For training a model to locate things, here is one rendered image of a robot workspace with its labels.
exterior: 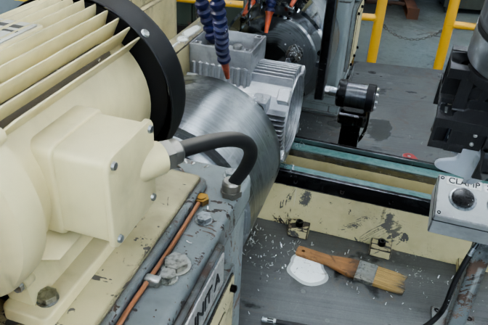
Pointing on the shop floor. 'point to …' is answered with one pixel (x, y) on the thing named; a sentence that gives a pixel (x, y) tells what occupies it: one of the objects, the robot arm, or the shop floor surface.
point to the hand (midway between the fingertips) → (473, 175)
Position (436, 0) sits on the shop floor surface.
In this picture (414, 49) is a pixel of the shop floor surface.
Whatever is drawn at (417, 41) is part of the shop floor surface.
